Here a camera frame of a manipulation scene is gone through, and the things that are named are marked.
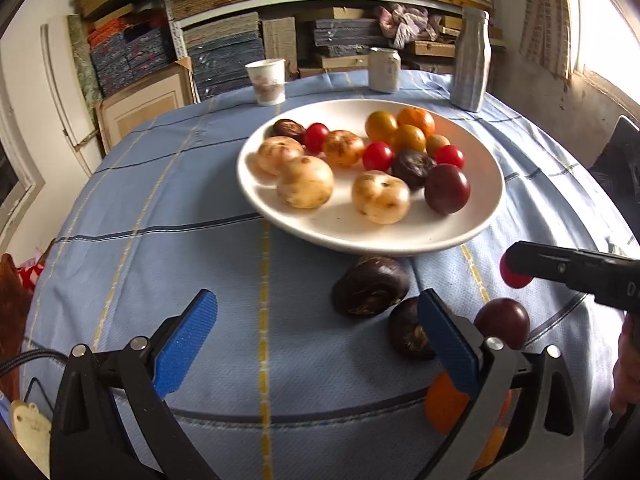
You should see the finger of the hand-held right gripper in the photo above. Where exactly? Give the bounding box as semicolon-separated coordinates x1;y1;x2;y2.
504;241;606;293

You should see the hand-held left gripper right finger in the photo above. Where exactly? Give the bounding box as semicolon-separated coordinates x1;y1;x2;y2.
417;288;586;480

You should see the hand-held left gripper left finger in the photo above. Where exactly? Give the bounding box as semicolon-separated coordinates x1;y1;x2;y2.
49;288;221;480

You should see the wrinkled dark passion fruit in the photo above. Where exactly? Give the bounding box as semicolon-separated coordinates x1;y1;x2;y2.
273;119;307;145
388;296;438;361
390;149;437;192
332;256;411;318

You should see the smooth purple passion fruit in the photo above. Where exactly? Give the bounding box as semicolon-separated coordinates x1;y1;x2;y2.
424;163;472;216
473;298;531;351

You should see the orange mandarin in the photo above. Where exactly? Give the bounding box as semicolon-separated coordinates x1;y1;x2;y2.
425;371;513;436
396;106;436;137

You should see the white plate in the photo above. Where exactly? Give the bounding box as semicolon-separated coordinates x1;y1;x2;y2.
236;99;505;257

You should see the small tan longan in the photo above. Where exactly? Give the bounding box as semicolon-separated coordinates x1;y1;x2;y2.
425;133;452;158

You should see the yellow-orange mandarin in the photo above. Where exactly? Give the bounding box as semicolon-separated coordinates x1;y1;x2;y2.
389;124;427;155
365;111;399;143

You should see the person's right hand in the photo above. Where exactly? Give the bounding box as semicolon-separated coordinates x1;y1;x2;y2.
610;316;640;417

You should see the blue striped tablecloth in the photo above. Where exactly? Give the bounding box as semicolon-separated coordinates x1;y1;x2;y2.
20;70;640;480

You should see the red patterned cloth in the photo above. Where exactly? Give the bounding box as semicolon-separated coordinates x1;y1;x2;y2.
17;259;47;292

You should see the white framed window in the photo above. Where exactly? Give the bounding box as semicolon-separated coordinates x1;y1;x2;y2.
0;90;46;246

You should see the woven bamboo blind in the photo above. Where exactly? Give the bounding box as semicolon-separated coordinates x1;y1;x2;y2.
520;0;573;78

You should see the bright window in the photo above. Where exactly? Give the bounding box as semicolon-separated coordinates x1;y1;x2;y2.
567;0;640;121

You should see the white drink can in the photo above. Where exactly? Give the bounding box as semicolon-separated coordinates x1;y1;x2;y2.
368;47;402;93

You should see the white paper cup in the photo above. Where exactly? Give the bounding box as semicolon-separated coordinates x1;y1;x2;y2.
245;58;287;107

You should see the pink crumpled cloth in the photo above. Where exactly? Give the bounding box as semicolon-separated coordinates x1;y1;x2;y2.
377;2;443;48

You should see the stack of blue patterned boxes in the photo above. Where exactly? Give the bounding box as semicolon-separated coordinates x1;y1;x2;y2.
87;20;176;98
312;17;381;61
182;12;266;101

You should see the green marbled plank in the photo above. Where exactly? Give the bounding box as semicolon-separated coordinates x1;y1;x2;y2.
67;14;103;116

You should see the ribbed cardboard box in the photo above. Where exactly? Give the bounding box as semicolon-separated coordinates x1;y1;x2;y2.
262;16;299;78

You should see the white metal shelf rack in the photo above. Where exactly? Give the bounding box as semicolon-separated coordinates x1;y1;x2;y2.
160;0;501;76

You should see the black braided cable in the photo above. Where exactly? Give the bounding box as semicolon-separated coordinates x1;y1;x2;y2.
0;350;68;376

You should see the wooden picture frame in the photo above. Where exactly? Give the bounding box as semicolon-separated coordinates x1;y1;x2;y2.
95;57;201;153

